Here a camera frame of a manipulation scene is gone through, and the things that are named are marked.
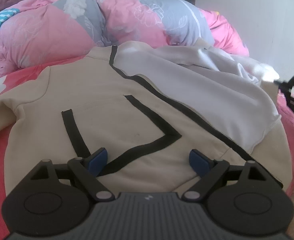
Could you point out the pink grey floral duvet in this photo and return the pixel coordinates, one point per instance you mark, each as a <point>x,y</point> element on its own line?
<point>49,32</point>

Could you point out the beige zip hoodie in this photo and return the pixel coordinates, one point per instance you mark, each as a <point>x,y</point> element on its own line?
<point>148,108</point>

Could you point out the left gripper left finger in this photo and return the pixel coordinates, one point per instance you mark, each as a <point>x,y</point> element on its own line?
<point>86,171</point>

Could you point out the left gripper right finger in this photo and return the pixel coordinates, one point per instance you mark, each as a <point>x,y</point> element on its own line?
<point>209,171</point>

